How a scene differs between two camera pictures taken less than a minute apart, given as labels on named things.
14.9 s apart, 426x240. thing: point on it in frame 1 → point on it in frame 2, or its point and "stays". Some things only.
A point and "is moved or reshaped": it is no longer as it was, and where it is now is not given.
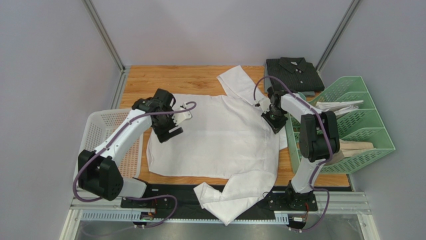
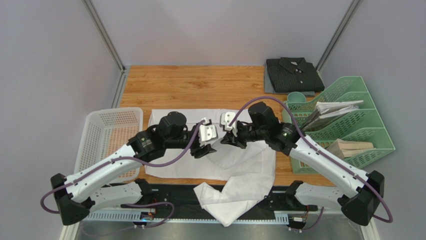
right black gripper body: (276, 123) → (234, 137)
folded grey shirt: (268, 85) stays
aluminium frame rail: (125, 70) stays
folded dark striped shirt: (299, 75) stays
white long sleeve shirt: (229, 139) is moved or reshaped
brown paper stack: (349, 148) stays
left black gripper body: (166, 123) → (186, 137)
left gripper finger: (164, 137) → (201, 151)
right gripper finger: (276, 130) → (233, 141)
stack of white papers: (338, 107) stays
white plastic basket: (98, 124) stays
